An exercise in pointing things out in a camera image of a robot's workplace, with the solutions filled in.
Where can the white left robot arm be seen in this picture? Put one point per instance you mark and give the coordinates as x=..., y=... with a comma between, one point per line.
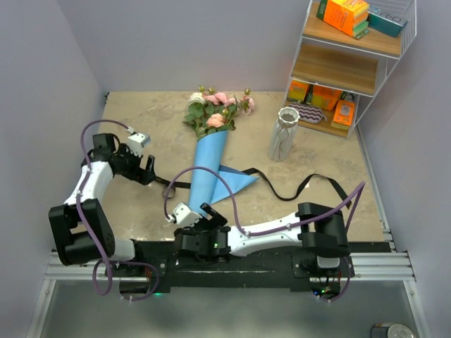
x=80, y=227

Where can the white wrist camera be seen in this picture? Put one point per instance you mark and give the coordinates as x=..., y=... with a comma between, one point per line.
x=137, y=142
x=184, y=216

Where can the blue wrapping paper sheet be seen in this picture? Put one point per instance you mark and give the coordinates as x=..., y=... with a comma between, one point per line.
x=206, y=187

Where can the white ribbed ceramic vase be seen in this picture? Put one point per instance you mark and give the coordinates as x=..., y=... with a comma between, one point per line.
x=283, y=134

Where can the stacked colourful sponges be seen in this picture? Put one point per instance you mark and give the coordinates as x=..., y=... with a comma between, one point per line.
x=360, y=25

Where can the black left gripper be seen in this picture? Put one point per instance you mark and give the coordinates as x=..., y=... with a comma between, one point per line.
x=144, y=176

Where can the orange box on top shelf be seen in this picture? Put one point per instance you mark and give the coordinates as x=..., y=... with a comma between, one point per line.
x=340, y=14

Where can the peach rose stem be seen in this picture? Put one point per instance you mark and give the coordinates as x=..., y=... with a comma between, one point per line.
x=218, y=122

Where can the orange packet bottom shelf left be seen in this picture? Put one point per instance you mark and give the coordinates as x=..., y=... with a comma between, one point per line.
x=297, y=90

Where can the purple wavy patterned pouch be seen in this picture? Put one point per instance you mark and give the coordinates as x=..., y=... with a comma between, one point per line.
x=307, y=113

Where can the white wire wooden shelf rack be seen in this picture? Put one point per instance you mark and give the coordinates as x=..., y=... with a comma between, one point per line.
x=329, y=58

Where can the orange packet shelf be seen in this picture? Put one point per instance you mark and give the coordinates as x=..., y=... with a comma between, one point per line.
x=343, y=114
x=297, y=90

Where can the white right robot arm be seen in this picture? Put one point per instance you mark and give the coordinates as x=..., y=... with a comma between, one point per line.
x=312, y=228

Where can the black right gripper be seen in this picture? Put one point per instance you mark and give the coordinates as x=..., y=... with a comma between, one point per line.
x=184, y=230

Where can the metal tin can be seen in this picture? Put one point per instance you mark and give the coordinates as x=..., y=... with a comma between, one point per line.
x=391, y=330

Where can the teal box on top shelf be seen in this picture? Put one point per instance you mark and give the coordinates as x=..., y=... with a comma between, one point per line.
x=386, y=22

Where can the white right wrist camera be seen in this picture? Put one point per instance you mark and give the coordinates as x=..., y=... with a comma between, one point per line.
x=184, y=216

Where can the orange box bottom shelf middle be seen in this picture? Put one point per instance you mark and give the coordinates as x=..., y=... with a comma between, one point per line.
x=325, y=97

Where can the pink rose stem with buds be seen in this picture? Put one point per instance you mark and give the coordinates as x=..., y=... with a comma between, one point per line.
x=246, y=104

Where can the pink rose stem middle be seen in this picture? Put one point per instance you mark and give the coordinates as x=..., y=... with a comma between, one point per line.
x=219, y=98

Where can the orange packet bottom shelf right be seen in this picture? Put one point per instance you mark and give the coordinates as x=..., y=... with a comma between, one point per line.
x=343, y=114

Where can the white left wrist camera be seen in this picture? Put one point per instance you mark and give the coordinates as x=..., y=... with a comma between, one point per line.
x=137, y=142

